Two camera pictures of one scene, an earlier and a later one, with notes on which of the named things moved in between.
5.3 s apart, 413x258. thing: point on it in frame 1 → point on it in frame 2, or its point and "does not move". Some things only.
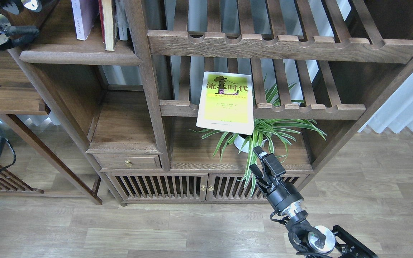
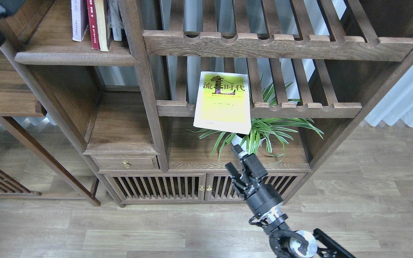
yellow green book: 226,103 does not move
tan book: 108,23 → 103,41
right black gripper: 286,194 → 265,199
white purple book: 85,12 does not move
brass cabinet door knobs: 203,189 does not move
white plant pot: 238,141 → 260,141
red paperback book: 101,20 → 92,24
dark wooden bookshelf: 170,98 does not move
